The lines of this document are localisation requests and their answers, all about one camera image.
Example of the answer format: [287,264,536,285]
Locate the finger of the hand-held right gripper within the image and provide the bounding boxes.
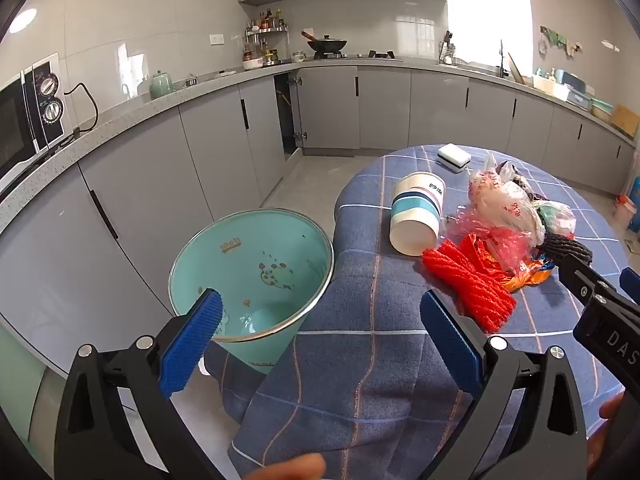
[559,254,618,307]
[619,266,640,311]

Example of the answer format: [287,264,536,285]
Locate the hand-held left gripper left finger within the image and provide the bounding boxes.
[54,287,224,480]

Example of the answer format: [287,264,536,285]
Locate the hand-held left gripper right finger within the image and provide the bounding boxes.
[420,289,591,480]

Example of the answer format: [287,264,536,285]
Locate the dark knitted cloth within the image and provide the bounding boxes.
[541,232,594,267]

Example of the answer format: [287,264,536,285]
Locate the orange foil wrapper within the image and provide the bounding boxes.
[460,232,556,293]

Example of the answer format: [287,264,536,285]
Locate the red foam net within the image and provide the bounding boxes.
[421,240,517,333]

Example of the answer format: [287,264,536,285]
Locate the teal metal bin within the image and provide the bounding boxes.
[167,207,335,376]

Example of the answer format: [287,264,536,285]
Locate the white blue-striped paper cup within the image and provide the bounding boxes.
[389,171,447,256]

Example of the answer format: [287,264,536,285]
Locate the white and black sponge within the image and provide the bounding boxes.
[436,143,472,175]

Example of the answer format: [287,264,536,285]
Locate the person's right hand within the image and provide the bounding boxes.
[586,391,627,480]

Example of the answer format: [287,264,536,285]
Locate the person's left hand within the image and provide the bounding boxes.
[239,452,327,480]

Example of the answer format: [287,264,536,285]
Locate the blue plaid tablecloth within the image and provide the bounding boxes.
[207,145,640,480]

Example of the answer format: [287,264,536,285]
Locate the white plastic container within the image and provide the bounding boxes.
[613,179,640,234]

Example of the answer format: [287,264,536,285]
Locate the cardboard box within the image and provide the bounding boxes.
[612,105,640,139]

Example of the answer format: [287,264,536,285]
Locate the grey base cabinets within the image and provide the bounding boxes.
[0,55,640,381]

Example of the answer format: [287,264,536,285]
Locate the light blue box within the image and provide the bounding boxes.
[555,70,597,107]

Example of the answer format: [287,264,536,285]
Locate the white basin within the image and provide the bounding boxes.
[532,75,571,102]

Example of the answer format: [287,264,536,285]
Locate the cutting board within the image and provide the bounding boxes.
[507,52,534,86]

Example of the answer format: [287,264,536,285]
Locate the black and silver microwave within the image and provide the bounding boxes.
[0,52,67,196]

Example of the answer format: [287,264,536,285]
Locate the window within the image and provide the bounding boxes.
[446,0,534,64]

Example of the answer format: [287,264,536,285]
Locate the gas stove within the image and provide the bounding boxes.
[307,49,404,62]

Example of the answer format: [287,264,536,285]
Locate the steel spice rack with bottles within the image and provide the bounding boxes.
[242,8,291,68]

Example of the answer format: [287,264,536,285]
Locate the black wok with lid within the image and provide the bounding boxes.
[301,31,349,56]

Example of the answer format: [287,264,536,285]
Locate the hanging wall cloths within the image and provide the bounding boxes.
[539,25,584,57]

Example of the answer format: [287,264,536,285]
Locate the black power cable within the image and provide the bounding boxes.
[59,81,101,148]

